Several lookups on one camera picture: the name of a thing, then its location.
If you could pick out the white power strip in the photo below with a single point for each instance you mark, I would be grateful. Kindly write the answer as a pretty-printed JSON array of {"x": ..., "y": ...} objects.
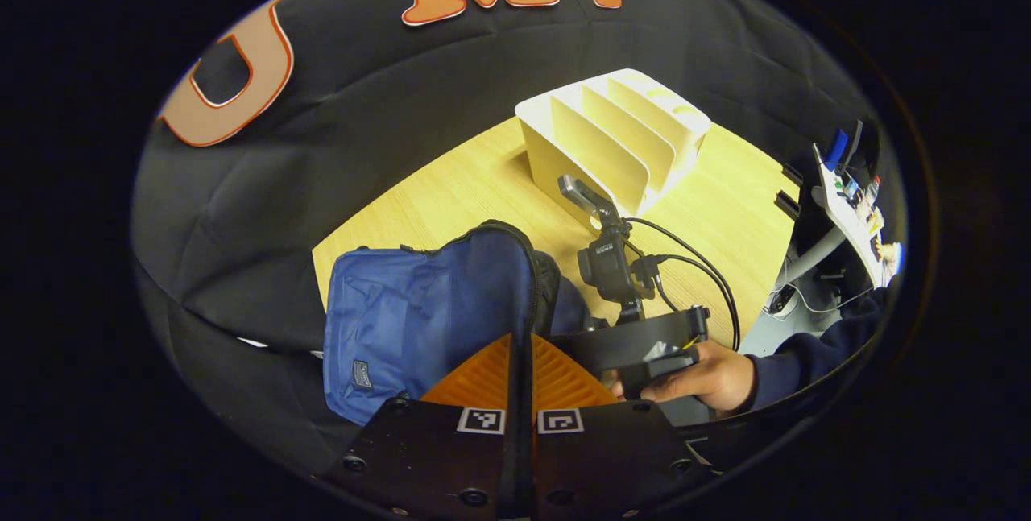
[{"x": 780, "y": 301}]

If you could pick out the white bookshelf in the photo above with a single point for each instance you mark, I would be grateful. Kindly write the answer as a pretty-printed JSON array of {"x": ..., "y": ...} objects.
[{"x": 596, "y": 142}]

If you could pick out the white side shelf with items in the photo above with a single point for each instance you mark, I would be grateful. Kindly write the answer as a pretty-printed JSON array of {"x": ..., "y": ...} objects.
[{"x": 846, "y": 211}]

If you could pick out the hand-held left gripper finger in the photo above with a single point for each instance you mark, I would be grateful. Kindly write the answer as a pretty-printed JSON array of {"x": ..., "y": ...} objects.
[
  {"x": 514, "y": 424},
  {"x": 527, "y": 424}
]

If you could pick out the blue schoolbag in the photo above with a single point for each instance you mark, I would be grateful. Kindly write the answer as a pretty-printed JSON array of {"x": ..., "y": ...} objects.
[{"x": 419, "y": 312}]

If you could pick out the black table edge clamp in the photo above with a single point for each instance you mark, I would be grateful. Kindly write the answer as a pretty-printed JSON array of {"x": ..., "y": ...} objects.
[
  {"x": 791, "y": 173},
  {"x": 788, "y": 205}
]

